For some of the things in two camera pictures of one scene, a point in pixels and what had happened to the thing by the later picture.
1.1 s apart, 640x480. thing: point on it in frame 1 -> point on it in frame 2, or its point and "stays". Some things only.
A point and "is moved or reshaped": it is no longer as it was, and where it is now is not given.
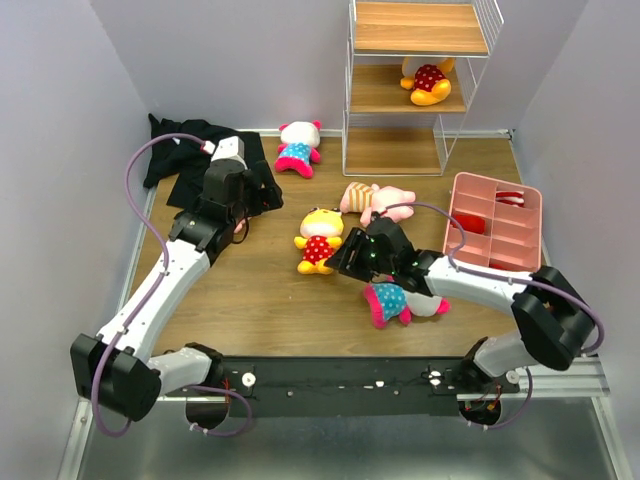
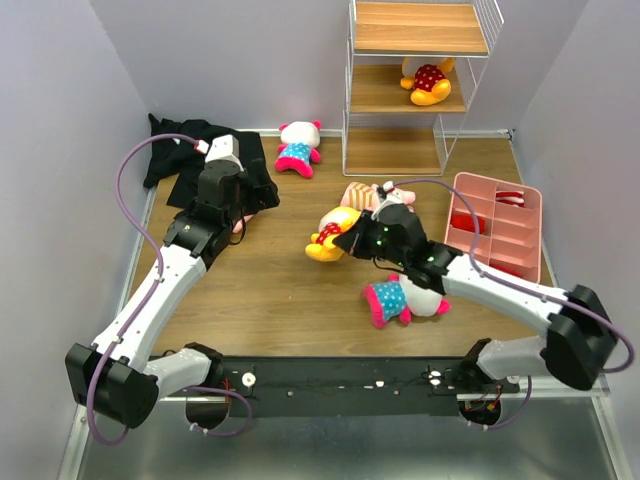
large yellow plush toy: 427,82 stays
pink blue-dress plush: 388,299 stays
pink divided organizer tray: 502,224 stays
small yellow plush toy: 320,237 is moved or reshaped
